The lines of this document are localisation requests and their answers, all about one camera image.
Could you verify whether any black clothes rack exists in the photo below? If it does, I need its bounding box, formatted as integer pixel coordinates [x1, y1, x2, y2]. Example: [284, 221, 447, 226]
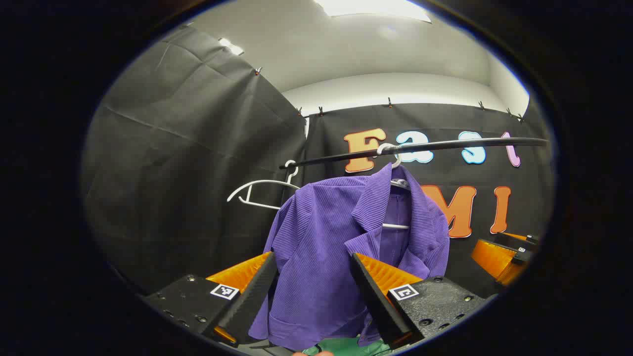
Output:
[278, 137, 550, 170]

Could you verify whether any large ceiling light panel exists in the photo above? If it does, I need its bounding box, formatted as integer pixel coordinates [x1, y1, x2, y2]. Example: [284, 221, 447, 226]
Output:
[314, 0, 432, 23]

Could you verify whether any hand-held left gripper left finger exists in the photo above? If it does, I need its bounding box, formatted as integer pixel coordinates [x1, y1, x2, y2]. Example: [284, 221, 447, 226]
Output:
[142, 251, 279, 347]

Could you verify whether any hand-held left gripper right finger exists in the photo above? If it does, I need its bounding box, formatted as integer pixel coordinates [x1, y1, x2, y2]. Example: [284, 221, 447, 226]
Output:
[349, 252, 489, 350]

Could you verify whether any purple ribbed shirt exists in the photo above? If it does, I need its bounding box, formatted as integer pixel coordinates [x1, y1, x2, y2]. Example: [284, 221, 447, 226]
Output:
[248, 163, 451, 353]

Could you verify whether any green laundry hamper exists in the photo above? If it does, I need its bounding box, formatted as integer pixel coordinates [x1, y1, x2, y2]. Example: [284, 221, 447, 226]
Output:
[303, 336, 391, 356]

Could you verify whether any white clothes hanger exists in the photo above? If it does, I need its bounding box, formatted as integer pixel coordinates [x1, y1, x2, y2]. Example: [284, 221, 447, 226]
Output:
[227, 160, 301, 211]
[376, 143, 412, 231]

